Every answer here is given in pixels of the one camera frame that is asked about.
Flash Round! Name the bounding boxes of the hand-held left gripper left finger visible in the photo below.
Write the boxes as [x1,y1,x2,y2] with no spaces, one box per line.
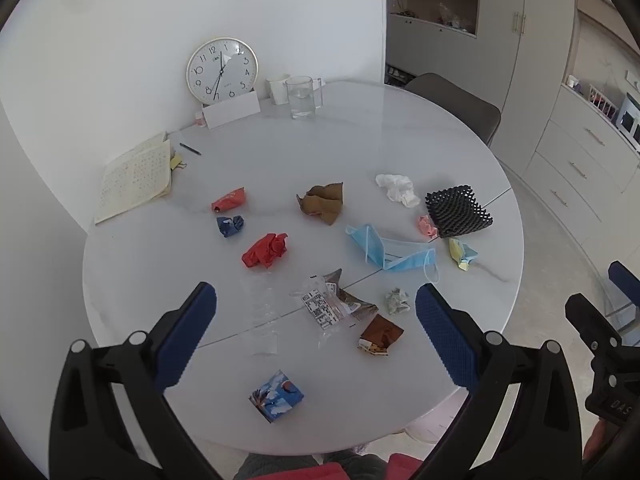
[48,281,236,480]

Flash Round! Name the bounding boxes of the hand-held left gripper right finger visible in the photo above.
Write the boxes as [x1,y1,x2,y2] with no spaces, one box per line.
[415,283,598,480]

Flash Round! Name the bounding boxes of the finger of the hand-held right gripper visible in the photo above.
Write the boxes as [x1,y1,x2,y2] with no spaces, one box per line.
[565,292,625,358]
[607,260,640,311]

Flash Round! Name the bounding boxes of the grey printed paper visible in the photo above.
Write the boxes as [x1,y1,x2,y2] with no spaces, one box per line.
[385,288,412,316]

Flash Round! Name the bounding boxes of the blue face mask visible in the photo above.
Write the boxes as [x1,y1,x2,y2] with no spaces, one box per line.
[345,223,441,283]

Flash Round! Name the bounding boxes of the orange snack wrapper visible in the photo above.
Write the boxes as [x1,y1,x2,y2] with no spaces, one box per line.
[211,186,247,212]

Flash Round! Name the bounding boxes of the person's right hand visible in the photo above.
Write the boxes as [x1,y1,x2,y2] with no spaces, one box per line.
[582,417,621,461]

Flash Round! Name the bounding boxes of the crumpled brown wrapper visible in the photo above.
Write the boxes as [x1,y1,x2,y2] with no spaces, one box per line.
[357,314,405,357]

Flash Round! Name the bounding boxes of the clear plastic wrapper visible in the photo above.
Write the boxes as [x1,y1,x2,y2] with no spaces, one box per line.
[239,275,281,358]

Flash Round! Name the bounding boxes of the crumpled yellow and blue paper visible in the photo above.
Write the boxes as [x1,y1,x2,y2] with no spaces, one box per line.
[448,238,479,272]

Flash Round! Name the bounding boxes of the small blue printed carton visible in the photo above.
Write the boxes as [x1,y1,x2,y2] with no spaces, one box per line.
[249,370,305,424]

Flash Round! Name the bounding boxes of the crumpled dark blue wrapper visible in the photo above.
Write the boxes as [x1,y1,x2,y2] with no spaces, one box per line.
[216,215,245,238]

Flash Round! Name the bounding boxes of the clear snack bag with label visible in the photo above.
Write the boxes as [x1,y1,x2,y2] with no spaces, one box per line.
[290,268,379,348]

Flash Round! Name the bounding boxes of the black foam mesh sleeve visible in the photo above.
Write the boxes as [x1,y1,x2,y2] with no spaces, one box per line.
[425,185,494,239]

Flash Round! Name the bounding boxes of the white drawer cabinet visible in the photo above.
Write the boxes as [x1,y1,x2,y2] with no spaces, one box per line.
[520,82,640,248]

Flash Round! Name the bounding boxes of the crumpled white tissue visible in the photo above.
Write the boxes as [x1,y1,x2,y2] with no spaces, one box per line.
[375,173,421,208]

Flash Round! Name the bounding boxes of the open paper notebook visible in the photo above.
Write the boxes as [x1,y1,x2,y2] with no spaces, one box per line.
[94,131,173,225]

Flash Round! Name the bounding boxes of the crumpled brown paper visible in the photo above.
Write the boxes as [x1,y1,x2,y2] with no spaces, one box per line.
[296,182,345,225]

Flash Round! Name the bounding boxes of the red floral fleece garment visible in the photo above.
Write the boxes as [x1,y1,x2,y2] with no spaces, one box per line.
[270,452,426,480]

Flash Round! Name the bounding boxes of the white folded card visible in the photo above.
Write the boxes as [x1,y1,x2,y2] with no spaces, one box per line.
[202,91,261,130]

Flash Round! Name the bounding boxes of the grey upholstered chair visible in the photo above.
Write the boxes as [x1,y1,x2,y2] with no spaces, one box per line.
[404,72,502,147]

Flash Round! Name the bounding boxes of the tall cabinet with open niche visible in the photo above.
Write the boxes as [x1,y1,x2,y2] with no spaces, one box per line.
[386,0,576,176]

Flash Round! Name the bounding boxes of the white mug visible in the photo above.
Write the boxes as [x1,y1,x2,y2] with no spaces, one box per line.
[265,74,292,106]

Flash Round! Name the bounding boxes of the round white wall clock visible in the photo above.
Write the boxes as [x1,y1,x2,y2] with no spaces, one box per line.
[186,37,259,103]

